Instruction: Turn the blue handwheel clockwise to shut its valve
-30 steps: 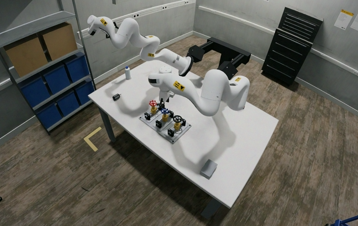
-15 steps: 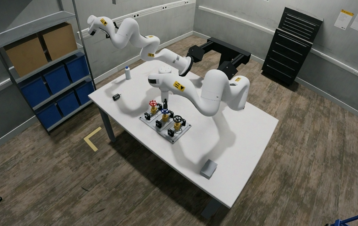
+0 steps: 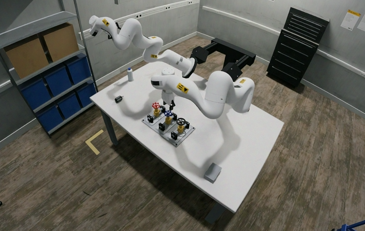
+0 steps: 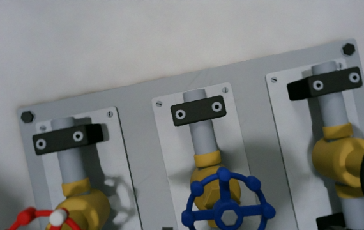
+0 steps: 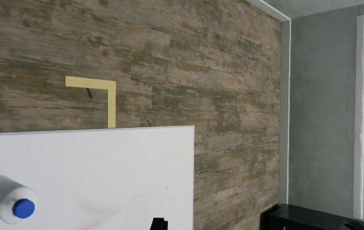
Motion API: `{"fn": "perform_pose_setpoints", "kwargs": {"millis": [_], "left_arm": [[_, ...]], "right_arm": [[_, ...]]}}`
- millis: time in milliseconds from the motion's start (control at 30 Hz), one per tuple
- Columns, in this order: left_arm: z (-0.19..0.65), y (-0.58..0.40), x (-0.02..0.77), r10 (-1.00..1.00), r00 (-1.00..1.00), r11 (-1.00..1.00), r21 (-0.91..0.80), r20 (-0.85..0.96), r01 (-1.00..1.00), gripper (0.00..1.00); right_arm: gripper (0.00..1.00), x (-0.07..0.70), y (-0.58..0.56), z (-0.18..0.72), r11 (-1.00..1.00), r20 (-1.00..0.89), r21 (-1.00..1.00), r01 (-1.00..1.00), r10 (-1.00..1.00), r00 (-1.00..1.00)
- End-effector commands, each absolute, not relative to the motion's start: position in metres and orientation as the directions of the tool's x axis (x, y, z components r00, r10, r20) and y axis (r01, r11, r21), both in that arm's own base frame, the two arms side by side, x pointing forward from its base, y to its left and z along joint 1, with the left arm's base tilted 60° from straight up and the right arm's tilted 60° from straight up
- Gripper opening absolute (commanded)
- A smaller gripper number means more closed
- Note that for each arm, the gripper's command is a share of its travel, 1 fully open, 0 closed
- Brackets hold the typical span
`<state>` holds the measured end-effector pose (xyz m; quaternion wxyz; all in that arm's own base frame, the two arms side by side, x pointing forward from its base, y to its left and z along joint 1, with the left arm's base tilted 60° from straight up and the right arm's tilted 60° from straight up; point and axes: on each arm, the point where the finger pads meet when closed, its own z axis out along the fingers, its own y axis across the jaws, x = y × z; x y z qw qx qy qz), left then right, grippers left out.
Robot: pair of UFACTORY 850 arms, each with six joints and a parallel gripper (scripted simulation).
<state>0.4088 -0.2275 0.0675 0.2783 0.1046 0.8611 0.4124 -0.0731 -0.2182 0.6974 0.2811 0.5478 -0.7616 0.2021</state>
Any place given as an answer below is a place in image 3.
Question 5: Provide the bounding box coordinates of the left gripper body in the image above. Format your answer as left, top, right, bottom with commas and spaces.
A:
162, 91, 174, 105

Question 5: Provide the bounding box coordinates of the white bottle with blue cap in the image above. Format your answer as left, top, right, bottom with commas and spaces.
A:
127, 68, 133, 81

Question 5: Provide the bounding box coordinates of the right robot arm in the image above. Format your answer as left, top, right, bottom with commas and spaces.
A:
89, 15, 195, 77

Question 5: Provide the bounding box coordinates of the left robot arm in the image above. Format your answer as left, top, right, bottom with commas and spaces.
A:
151, 67, 254, 119

